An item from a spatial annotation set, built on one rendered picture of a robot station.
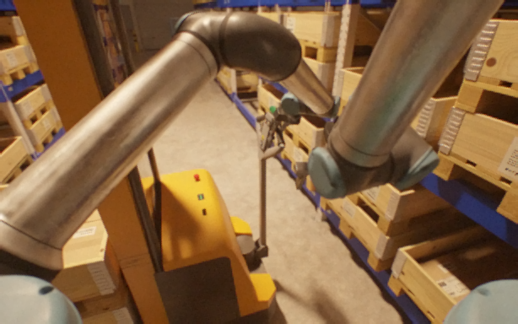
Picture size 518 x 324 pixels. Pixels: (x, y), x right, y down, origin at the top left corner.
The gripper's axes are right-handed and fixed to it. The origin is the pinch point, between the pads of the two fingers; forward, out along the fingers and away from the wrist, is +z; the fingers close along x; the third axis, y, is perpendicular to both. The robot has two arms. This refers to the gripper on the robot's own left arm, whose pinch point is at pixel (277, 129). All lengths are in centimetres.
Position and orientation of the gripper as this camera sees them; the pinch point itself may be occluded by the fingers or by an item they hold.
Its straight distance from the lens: 142.8
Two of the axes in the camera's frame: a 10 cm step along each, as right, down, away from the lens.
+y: -1.5, -8.4, 5.2
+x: -9.2, -0.8, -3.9
